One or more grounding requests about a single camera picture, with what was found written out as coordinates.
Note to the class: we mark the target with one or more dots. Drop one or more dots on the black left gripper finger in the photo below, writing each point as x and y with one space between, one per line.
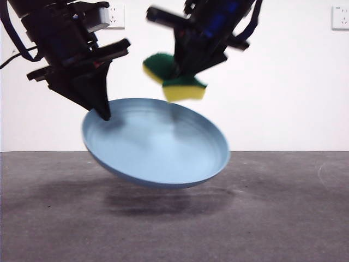
71 90
95 92

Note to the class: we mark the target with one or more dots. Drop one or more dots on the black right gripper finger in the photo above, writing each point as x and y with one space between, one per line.
207 54
181 49

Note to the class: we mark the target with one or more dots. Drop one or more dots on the yellow sponge with green pad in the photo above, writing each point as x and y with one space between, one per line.
181 92

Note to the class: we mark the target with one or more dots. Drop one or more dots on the light blue round plate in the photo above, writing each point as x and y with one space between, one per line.
158 147

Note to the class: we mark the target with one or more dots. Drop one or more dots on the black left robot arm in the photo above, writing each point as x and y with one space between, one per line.
32 6

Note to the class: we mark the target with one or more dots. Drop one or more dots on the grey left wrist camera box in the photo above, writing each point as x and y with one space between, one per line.
103 16

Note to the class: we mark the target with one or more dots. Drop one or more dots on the white wall socket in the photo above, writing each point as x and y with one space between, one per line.
118 16
340 17

